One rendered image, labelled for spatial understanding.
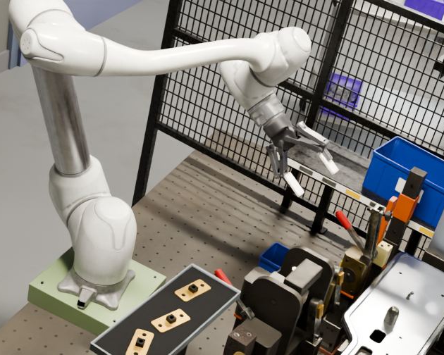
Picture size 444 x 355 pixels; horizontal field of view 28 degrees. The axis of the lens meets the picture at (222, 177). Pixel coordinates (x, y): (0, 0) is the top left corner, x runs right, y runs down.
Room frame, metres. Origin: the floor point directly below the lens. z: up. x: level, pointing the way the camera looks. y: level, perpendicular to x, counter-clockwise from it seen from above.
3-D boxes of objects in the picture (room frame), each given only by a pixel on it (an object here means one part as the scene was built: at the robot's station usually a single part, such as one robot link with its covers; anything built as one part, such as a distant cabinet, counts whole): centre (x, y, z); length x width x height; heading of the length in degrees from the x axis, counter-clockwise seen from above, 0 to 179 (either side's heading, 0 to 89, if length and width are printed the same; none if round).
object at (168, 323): (1.42, 0.03, 1.17); 0.08 x 0.04 x 0.01; 140
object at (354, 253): (2.00, -0.40, 0.87); 0.10 x 0.07 x 0.35; 64
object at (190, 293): (1.54, 0.00, 1.17); 0.08 x 0.04 x 0.01; 144
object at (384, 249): (2.04, -0.49, 0.88); 0.04 x 0.04 x 0.37; 64
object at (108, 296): (1.94, 0.28, 0.79); 0.22 x 0.18 x 0.06; 173
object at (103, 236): (1.97, 0.28, 0.92); 0.18 x 0.16 x 0.22; 35
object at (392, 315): (1.80, -0.51, 1.02); 0.03 x 0.03 x 0.07
